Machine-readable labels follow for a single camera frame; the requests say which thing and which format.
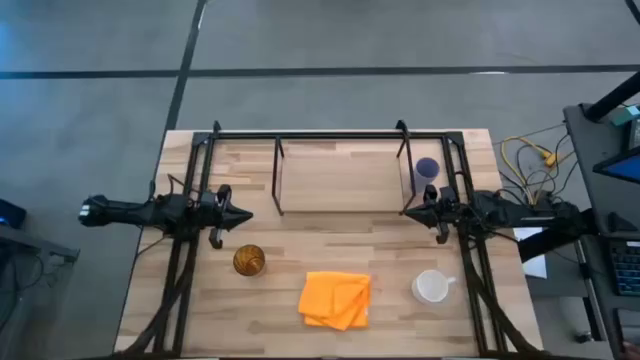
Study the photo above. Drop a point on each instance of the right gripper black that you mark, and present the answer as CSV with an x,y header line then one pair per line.
x,y
442,214

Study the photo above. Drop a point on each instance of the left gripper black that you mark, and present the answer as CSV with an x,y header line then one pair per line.
x,y
220,217

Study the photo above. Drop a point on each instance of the amber faceted glass cup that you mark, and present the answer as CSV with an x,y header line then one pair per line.
x,y
248,260

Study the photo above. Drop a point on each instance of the white mug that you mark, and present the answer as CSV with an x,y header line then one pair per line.
x,y
431,287

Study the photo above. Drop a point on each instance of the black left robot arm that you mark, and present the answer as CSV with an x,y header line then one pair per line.
x,y
130,212

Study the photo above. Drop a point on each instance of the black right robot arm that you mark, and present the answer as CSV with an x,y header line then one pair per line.
x,y
510,212

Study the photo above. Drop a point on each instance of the white paper sheet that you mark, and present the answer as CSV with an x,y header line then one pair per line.
x,y
532,265

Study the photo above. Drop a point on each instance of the orange folded microfibre cloth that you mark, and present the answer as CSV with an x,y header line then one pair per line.
x,y
332,300

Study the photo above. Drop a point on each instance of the black support bar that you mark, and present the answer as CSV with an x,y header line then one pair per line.
x,y
550,242

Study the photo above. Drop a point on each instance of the dark grey side desk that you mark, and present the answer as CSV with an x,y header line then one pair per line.
x,y
585,150

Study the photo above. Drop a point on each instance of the grey side table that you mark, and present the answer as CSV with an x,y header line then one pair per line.
x,y
30,245

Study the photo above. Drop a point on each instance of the blue screen tablet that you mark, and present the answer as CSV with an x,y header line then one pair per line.
x,y
625,170

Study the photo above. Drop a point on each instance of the black keyboard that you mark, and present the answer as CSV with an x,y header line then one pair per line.
x,y
627,267

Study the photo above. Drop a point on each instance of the black device with blue light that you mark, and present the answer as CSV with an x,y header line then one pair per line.
x,y
12,215

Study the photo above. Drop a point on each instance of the teal small box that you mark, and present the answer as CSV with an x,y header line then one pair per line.
x,y
625,115

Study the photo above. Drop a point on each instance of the black slanted pole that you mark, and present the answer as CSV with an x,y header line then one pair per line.
x,y
615,95

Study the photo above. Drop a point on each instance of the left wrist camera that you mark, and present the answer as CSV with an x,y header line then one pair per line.
x,y
209,199

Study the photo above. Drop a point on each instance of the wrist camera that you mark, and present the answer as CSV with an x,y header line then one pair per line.
x,y
209,199
448,193

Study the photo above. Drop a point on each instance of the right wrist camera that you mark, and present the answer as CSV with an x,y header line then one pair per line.
x,y
448,193

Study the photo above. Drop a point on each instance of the black metal rig frame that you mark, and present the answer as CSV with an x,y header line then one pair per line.
x,y
325,134

